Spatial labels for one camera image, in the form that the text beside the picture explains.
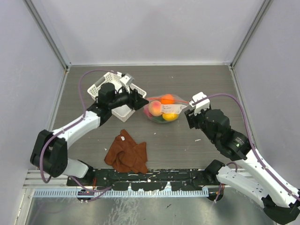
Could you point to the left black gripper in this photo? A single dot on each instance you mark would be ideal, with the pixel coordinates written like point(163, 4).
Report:
point(135, 100)

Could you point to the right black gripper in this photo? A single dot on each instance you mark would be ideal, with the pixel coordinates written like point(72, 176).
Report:
point(191, 118)

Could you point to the pink peach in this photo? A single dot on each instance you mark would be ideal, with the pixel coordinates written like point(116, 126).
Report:
point(154, 108)

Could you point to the dark green avocado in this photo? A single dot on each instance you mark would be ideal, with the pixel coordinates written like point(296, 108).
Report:
point(160, 119)

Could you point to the clear zip top bag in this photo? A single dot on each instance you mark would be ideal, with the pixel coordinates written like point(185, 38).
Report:
point(176, 108)

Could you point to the orange fruit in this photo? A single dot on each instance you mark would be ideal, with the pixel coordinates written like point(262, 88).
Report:
point(167, 99)

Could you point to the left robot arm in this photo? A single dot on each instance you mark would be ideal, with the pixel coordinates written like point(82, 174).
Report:
point(50, 152)

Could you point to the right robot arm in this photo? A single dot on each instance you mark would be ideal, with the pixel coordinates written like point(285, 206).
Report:
point(280, 201)

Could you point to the brown cloth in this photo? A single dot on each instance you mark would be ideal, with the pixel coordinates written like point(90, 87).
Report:
point(125, 155)

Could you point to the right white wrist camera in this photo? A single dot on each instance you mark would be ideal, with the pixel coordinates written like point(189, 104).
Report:
point(199, 102)

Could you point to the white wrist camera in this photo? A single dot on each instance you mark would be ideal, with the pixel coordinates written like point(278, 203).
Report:
point(199, 102)
point(123, 82)

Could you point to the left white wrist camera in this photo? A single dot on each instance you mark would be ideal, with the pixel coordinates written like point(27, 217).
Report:
point(123, 82)

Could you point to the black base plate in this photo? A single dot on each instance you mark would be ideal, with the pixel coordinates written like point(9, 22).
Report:
point(154, 179)

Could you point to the right aluminium frame post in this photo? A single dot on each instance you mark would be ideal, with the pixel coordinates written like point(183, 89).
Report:
point(250, 32)

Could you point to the aluminium frame post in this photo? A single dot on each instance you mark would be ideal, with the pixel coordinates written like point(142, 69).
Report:
point(41, 17)
point(250, 32)

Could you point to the white slotted cable duct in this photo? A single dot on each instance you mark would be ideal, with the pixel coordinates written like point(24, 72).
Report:
point(75, 192)

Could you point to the left aluminium frame post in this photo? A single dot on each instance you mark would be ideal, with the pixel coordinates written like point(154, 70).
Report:
point(41, 17)

